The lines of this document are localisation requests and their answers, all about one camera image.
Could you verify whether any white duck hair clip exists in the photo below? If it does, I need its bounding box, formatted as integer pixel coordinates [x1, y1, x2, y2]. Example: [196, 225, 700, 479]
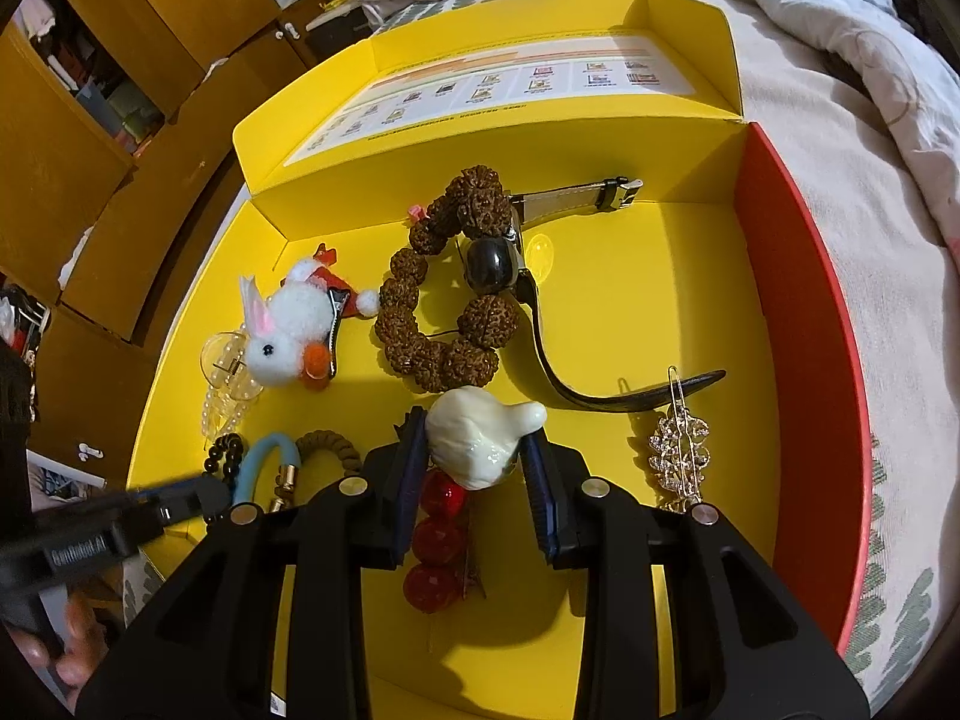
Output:
[425, 385, 548, 493]

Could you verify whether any red santa hat clip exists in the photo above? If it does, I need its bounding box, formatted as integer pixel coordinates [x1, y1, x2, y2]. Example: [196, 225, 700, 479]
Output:
[286, 242, 379, 319]

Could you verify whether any brown rudraksha bead bracelet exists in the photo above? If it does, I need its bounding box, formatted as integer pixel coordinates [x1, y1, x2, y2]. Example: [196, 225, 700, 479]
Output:
[373, 164, 521, 395]

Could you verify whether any person's left hand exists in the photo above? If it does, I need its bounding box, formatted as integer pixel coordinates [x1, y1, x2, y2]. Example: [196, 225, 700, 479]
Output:
[5, 590, 107, 713]

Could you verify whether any red ball hair clip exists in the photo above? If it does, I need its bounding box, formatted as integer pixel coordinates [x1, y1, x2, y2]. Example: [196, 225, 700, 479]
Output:
[404, 468, 482, 614]

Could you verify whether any silver rhinestone hair clip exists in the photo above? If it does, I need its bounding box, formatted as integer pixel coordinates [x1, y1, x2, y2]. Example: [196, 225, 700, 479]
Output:
[647, 366, 711, 514]

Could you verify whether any pearl hair clip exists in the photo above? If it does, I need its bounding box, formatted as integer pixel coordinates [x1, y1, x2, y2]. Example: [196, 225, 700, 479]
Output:
[200, 330, 263, 442]

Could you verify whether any white bunny plush clip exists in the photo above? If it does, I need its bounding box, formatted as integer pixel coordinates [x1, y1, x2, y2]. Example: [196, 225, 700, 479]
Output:
[239, 277, 352, 390]

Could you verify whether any yellow cardboard box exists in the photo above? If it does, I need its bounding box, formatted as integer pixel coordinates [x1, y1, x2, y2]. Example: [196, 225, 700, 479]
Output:
[122, 0, 875, 720]

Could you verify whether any small pink red charm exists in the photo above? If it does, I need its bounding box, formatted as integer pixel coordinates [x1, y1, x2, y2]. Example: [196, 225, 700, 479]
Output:
[407, 205, 428, 224]

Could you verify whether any wooden wardrobe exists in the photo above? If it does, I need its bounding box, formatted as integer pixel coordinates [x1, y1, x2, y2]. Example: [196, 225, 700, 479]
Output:
[2, 0, 302, 478]

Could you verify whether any bedside cabinet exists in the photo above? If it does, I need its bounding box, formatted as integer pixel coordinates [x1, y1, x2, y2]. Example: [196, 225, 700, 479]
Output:
[278, 0, 373, 68]

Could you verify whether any pink white quilt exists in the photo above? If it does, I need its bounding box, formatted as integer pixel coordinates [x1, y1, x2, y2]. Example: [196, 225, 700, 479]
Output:
[356, 0, 960, 272]

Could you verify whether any black bead bracelet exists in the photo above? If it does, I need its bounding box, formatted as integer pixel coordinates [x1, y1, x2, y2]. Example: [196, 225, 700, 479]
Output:
[202, 432, 246, 483]

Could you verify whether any brown spiral hair tie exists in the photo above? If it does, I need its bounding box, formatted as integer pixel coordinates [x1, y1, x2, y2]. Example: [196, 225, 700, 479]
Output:
[294, 429, 365, 478]

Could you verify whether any black strap wristwatch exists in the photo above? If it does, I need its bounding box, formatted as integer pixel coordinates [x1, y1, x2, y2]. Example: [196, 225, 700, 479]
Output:
[446, 166, 727, 413]

